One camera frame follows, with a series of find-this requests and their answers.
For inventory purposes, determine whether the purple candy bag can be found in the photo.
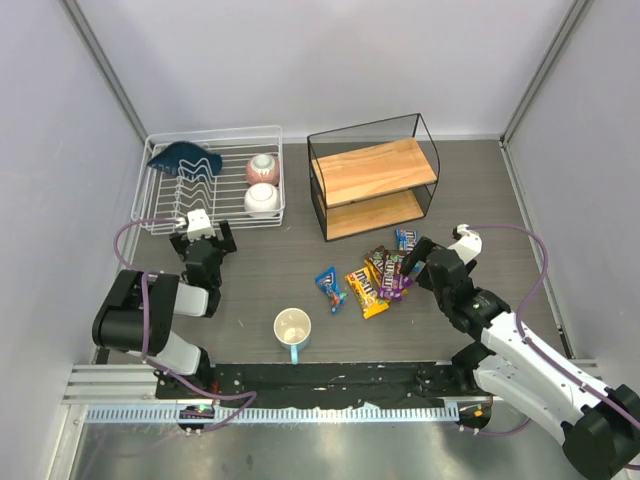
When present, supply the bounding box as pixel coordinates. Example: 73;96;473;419
364;246;396;274
381;250;414;294

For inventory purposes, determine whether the yellow candy bag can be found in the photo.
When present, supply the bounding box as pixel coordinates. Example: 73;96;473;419
364;258;408;301
345;267;390;320

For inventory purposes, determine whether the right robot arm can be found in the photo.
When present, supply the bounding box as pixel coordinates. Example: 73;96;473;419
401;233;639;479

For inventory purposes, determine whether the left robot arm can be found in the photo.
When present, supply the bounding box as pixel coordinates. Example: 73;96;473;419
92;213;237;384

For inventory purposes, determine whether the twisted blue candy bag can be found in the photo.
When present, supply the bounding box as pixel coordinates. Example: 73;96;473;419
314;266;347;315

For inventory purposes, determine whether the white ceramic bowl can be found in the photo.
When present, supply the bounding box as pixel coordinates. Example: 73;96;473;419
244;183;279;218

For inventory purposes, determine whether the dark blue plate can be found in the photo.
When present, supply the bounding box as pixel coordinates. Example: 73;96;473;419
147;141;223;178

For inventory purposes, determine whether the pink ceramic bowl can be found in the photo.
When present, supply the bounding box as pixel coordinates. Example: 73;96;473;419
245;154;280;186

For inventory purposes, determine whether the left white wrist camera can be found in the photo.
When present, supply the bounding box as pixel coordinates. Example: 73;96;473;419
186;209;215;242

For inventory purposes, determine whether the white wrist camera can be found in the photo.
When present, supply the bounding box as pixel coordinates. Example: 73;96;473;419
186;209;215;242
448;224;483;265

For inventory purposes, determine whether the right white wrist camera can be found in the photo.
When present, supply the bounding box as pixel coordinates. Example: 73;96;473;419
448;224;483;265

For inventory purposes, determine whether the white wire dish rack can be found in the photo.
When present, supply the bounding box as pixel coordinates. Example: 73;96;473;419
131;125;285;229

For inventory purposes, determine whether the black wire wooden shelf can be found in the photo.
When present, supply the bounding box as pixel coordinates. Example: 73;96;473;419
306;113;441;241

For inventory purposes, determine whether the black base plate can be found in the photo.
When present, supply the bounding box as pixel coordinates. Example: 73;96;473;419
188;362;487;410

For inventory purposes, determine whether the white slotted cable duct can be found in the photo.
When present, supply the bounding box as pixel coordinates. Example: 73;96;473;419
85;402;459;424

